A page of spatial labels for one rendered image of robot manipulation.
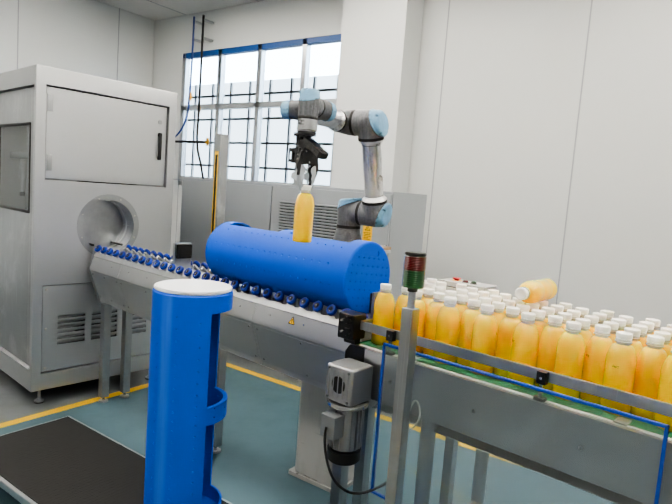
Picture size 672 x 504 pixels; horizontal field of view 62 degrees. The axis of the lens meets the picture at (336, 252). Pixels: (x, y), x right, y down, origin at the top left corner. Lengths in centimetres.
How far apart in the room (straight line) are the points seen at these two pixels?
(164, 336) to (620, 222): 347
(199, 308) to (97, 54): 572
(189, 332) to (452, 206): 336
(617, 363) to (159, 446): 150
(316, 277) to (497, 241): 286
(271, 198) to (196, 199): 87
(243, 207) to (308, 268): 250
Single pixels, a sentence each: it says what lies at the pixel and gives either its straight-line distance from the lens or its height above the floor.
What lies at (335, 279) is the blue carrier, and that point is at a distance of 208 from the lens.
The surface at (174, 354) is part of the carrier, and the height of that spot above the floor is 82.
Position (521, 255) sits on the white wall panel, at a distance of 476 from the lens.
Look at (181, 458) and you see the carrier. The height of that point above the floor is 45.
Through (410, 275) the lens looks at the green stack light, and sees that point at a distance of 157.
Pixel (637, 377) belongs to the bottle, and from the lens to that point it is 165.
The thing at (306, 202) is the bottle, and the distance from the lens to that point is 205.
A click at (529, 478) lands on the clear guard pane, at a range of 166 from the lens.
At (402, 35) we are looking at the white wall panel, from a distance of 510.
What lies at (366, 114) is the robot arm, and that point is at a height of 175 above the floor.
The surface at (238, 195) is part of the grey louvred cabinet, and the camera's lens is 467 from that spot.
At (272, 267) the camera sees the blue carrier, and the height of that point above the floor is 108.
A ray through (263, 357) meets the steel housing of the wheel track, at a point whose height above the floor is 67.
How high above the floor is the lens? 141
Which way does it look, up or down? 6 degrees down
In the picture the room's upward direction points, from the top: 4 degrees clockwise
